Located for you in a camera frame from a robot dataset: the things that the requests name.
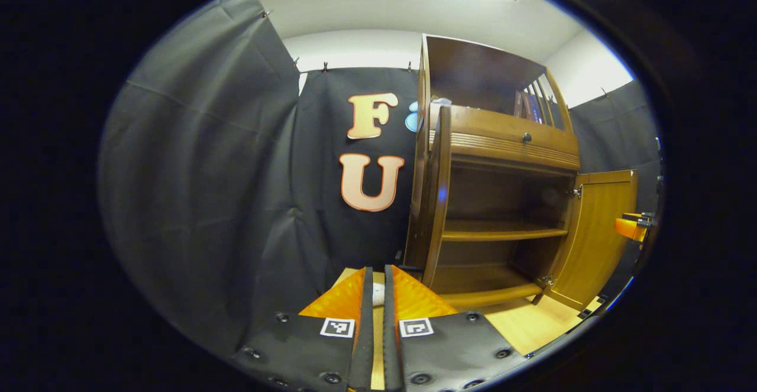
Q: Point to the wooden inner shelf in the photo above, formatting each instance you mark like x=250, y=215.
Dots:
x=502, y=231

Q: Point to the wooden cabinet door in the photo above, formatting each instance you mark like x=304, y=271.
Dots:
x=597, y=238
x=440, y=203

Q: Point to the white slipper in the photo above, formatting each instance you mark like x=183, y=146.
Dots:
x=378, y=294

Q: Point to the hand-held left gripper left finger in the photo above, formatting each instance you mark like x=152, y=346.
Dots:
x=365, y=333

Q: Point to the wooden double-door shoe cabinet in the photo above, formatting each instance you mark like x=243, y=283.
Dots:
x=473, y=67

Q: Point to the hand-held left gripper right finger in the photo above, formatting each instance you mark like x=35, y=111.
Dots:
x=390, y=333

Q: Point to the blue book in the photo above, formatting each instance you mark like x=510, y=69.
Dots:
x=533, y=108

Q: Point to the wooden cabinet drawer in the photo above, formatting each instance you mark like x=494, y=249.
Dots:
x=502, y=129

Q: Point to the metal door hinge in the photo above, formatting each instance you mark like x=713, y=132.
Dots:
x=576, y=191
x=545, y=280

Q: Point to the dark red book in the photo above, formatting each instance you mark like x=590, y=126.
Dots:
x=520, y=105

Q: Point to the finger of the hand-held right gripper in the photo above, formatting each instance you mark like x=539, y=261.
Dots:
x=628, y=227

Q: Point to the black backdrop cloth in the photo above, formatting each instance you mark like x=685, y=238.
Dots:
x=207, y=173

